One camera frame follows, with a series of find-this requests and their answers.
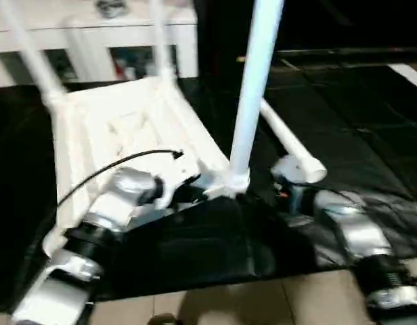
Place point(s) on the dark left robot foot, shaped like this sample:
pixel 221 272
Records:
pixel 162 320

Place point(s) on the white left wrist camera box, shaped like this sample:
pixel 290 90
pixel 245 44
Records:
pixel 178 177

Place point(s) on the white plastic table leg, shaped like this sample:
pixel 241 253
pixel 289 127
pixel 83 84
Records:
pixel 290 142
pixel 256 81
pixel 161 40
pixel 32 54

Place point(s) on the white glass-door cabinet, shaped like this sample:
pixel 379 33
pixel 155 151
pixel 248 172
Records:
pixel 86 37

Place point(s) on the small yellow label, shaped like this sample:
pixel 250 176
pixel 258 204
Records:
pixel 241 59

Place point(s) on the white plastic table top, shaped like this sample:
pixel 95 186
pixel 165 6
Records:
pixel 127 128

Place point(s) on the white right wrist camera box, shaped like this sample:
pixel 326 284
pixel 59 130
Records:
pixel 290 166

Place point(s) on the black work mat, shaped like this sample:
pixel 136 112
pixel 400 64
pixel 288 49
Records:
pixel 371 122

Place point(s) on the black metal bar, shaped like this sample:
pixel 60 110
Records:
pixel 357 51

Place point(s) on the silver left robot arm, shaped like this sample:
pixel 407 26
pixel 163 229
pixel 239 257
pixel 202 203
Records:
pixel 107 217

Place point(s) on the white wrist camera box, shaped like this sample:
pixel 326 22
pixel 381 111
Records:
pixel 290 166
pixel 178 177

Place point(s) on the crumpled silver object on cabinet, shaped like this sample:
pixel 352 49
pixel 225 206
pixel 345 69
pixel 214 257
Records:
pixel 111 8

